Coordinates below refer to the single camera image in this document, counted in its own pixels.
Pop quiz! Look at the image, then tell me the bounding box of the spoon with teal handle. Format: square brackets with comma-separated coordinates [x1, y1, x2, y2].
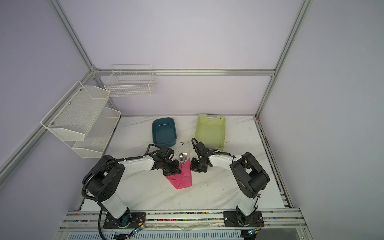
[179, 153, 186, 164]

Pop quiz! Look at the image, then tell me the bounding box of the pink paper napkin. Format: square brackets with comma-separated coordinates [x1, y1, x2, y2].
[166, 159, 193, 190]

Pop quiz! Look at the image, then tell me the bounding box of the fork with teal handle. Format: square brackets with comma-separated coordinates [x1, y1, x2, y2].
[183, 153, 189, 162]

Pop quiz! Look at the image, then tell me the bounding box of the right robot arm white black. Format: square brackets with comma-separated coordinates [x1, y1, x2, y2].
[191, 138, 270, 230]

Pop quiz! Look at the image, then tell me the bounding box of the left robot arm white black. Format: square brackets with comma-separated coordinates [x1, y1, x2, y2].
[81, 144, 182, 229]

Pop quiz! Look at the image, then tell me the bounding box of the dark teal plastic tub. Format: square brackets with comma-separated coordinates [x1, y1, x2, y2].
[152, 118, 177, 147]

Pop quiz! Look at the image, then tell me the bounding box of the light green perforated basket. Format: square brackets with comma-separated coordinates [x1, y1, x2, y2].
[195, 114, 226, 151]

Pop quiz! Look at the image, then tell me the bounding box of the white mesh two-tier shelf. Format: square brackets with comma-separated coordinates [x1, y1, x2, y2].
[41, 82, 121, 159]

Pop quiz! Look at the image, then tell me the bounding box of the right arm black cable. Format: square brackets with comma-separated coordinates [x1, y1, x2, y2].
[191, 137, 262, 211]

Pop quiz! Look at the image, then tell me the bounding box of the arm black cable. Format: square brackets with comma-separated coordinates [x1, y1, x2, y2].
[191, 137, 262, 211]
[81, 143, 163, 240]

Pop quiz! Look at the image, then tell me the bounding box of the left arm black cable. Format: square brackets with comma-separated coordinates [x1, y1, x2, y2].
[81, 143, 163, 240]

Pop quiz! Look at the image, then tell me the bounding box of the white wire wall basket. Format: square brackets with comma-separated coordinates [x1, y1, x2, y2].
[104, 65, 157, 97]

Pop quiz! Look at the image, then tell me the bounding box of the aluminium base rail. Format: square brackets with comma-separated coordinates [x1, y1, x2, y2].
[59, 209, 308, 232]

